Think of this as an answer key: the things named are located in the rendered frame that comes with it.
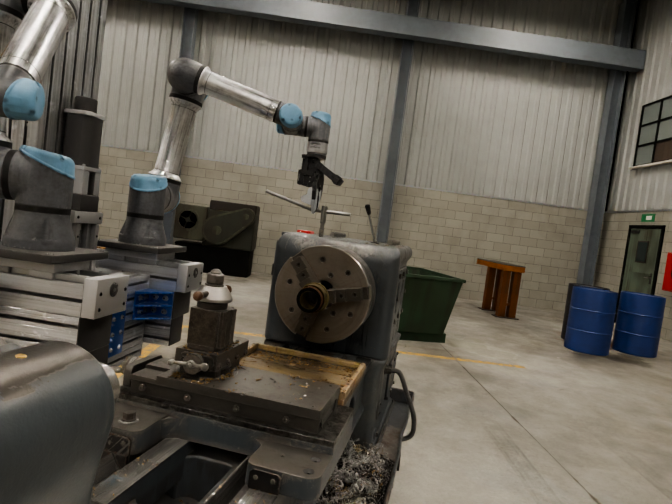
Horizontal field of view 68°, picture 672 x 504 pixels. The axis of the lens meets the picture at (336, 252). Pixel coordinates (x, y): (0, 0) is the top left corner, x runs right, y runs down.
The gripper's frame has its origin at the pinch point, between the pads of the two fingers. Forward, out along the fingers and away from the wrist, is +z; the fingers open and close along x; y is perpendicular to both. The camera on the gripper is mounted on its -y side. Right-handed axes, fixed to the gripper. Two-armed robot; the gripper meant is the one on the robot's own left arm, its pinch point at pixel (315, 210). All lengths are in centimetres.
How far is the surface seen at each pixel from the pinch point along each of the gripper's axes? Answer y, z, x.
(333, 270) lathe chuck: -15.0, 18.8, 23.6
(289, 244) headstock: 5.8, 13.4, 7.6
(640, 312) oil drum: -325, 73, -618
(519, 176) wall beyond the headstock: -182, -162, -1056
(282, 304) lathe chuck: 0.4, 32.2, 23.6
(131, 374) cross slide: 8, 39, 91
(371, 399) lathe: -31, 62, 8
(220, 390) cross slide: -12, 38, 91
